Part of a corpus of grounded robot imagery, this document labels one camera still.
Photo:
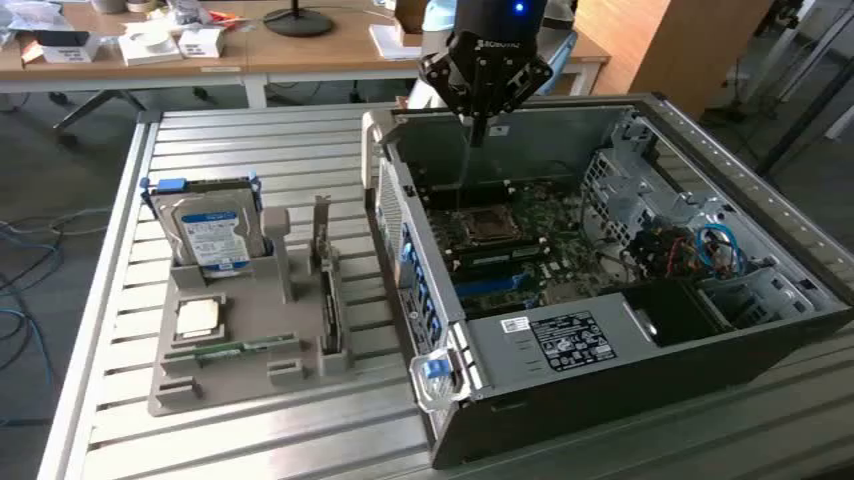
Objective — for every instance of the grey parts rack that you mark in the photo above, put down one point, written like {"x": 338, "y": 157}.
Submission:
{"x": 254, "y": 350}

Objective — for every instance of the clear latch with blue tab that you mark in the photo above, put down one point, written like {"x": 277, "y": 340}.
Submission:
{"x": 434, "y": 370}

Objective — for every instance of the blue expansion slot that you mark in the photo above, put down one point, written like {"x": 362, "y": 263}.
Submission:
{"x": 495, "y": 287}

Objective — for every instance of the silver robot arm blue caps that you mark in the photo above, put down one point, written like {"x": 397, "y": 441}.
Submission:
{"x": 434, "y": 15}

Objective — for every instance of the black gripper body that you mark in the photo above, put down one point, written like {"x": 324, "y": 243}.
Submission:
{"x": 497, "y": 25}

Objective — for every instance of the white box with round roll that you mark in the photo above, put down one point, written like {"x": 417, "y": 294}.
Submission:
{"x": 150, "y": 50}

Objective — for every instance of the metal CPU socket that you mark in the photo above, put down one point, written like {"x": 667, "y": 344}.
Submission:
{"x": 491, "y": 222}

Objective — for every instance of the grey power supply unit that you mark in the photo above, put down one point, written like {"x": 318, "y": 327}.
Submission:
{"x": 508, "y": 360}

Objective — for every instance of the metal disk bay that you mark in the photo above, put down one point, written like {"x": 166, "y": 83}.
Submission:
{"x": 768, "y": 300}

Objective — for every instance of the green motherboard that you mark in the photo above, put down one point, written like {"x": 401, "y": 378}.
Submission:
{"x": 568, "y": 240}

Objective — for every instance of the graphics card with metal bracket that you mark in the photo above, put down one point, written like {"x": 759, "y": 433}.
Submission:
{"x": 330, "y": 310}

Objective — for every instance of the black round lamp base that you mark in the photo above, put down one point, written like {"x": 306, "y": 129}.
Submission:
{"x": 297, "y": 25}

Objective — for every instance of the installed green RAM stick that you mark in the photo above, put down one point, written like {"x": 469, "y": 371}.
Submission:
{"x": 501, "y": 257}

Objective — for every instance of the small white carton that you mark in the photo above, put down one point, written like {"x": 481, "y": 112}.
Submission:
{"x": 201, "y": 45}

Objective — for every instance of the white paper stack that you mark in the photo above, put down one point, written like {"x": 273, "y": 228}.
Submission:
{"x": 394, "y": 42}

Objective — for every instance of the hard disk in blue carrier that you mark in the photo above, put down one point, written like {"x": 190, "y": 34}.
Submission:
{"x": 208, "y": 235}

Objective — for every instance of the wooden cabinet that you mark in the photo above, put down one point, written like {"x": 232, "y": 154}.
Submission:
{"x": 668, "y": 50}

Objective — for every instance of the loose green RAM stick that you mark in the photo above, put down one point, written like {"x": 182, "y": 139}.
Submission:
{"x": 221, "y": 350}

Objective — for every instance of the black open PC case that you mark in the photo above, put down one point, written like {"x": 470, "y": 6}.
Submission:
{"x": 601, "y": 400}

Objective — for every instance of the silver CPU chip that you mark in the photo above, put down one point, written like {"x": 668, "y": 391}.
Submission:
{"x": 198, "y": 317}

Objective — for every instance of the perforated metal drive cage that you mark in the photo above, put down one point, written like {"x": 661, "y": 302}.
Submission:
{"x": 615, "y": 200}

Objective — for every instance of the blue card latch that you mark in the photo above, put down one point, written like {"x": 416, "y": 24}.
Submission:
{"x": 422, "y": 291}
{"x": 406, "y": 253}
{"x": 438, "y": 334}
{"x": 416, "y": 271}
{"x": 432, "y": 312}
{"x": 404, "y": 234}

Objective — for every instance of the white box with black lid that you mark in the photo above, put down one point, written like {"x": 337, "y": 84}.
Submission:
{"x": 68, "y": 52}

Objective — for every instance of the brown cardboard box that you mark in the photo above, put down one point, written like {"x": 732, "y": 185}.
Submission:
{"x": 409, "y": 15}

